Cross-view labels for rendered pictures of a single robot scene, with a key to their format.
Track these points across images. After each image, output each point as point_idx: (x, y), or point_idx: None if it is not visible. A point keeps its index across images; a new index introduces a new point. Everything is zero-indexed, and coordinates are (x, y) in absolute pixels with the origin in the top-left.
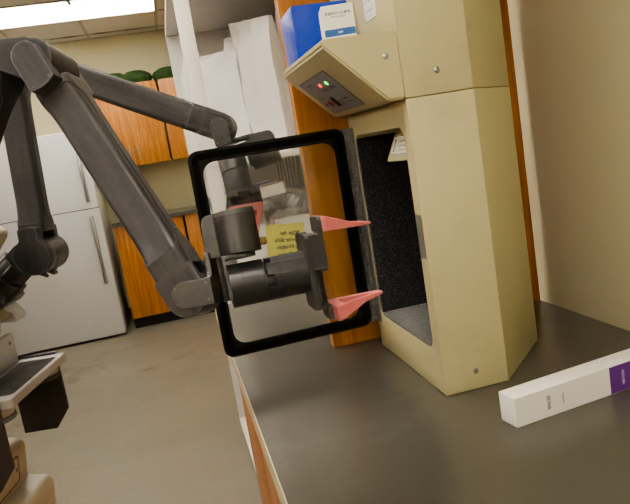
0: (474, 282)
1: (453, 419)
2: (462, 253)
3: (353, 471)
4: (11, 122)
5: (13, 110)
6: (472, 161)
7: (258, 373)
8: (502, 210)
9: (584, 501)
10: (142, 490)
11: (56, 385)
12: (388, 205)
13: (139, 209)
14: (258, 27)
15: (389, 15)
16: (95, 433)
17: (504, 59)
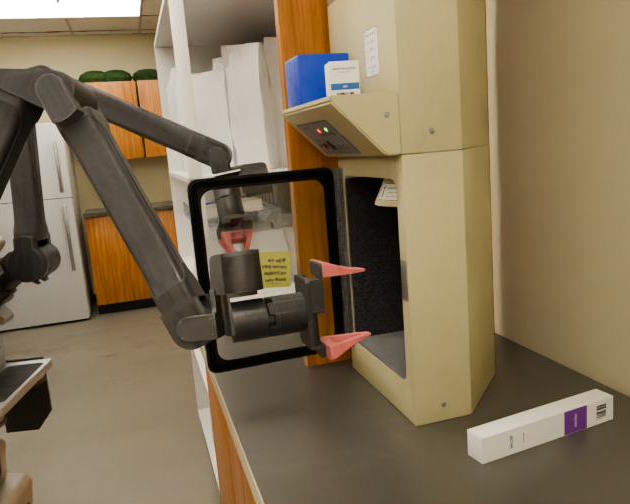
0: (448, 324)
1: (423, 451)
2: (440, 298)
3: (334, 500)
4: None
5: None
6: (456, 215)
7: (237, 388)
8: (476, 259)
9: None
10: (101, 475)
11: (41, 389)
12: (369, 241)
13: (150, 243)
14: (248, 53)
15: (392, 77)
16: (57, 416)
17: (486, 120)
